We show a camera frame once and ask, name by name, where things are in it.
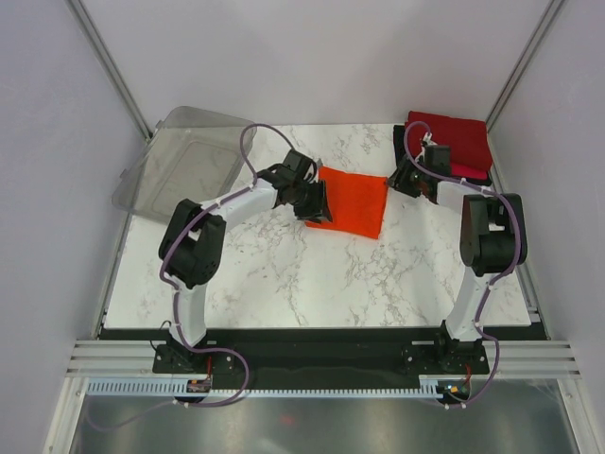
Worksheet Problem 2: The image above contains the left aluminium rail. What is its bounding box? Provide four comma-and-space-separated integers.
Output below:
64, 339, 162, 377

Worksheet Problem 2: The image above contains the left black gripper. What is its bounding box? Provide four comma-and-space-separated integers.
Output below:
291, 180, 333, 225

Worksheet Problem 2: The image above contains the purple cable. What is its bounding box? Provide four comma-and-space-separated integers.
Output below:
84, 122, 297, 431
402, 121, 521, 411

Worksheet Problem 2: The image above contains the orange t shirt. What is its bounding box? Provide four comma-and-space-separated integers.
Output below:
305, 166, 389, 239

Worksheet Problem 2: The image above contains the left aluminium frame post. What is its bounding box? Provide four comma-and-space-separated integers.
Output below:
65, 0, 153, 142

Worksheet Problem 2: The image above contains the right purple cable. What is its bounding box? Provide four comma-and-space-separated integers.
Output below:
402, 121, 521, 411

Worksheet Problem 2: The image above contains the clear plastic bin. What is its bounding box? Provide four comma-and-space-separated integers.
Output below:
112, 106, 256, 224

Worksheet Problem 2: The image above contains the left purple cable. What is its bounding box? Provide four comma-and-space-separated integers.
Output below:
84, 122, 297, 431

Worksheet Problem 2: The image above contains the white slotted cable duct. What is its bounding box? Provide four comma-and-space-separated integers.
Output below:
85, 376, 470, 399

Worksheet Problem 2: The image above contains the black folded shirt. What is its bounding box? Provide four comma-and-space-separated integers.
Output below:
393, 125, 492, 186

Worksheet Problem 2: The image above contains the aluminium frame post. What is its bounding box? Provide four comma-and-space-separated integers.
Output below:
485, 0, 567, 131
65, 0, 153, 142

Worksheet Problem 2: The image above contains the pink folded shirt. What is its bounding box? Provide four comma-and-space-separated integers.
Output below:
450, 163, 489, 181

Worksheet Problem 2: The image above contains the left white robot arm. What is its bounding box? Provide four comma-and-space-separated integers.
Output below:
158, 149, 332, 372

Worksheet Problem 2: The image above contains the right aluminium frame post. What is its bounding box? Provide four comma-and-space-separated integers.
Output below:
485, 0, 567, 131

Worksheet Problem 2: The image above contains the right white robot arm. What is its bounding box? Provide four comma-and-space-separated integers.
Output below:
388, 142, 527, 373

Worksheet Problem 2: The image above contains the dark red folded shirt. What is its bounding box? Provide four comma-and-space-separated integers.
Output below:
405, 111, 493, 172

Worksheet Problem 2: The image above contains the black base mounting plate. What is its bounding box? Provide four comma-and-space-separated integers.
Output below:
152, 327, 490, 388

